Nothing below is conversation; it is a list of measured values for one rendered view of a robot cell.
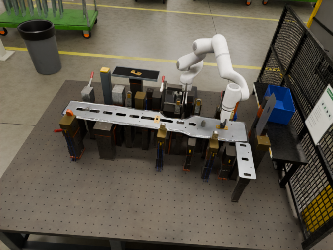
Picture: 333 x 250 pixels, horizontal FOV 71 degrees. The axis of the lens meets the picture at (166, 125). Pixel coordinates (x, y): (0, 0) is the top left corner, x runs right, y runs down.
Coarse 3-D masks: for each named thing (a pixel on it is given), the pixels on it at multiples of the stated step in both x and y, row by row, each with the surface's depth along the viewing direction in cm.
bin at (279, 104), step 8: (272, 88) 190; (280, 88) 188; (288, 88) 186; (264, 96) 194; (280, 96) 193; (288, 96) 183; (280, 104) 191; (288, 104) 180; (272, 112) 170; (280, 112) 168; (288, 112) 167; (272, 120) 174; (280, 120) 173; (288, 120) 171
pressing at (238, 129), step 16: (64, 112) 173; (80, 112) 174; (112, 112) 177; (128, 112) 178; (144, 112) 179; (160, 112) 180; (176, 128) 168; (192, 128) 169; (208, 128) 170; (240, 128) 172
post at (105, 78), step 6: (102, 72) 190; (108, 72) 190; (102, 78) 192; (108, 78) 192; (102, 84) 196; (108, 84) 196; (102, 90) 201; (108, 90) 200; (108, 96) 204; (108, 102) 209
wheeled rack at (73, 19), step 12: (84, 0) 436; (12, 12) 496; (36, 12) 505; (48, 12) 509; (72, 12) 518; (96, 12) 530; (0, 24) 455; (12, 24) 457; (60, 24) 466; (72, 24) 470; (84, 24) 474; (84, 36) 488
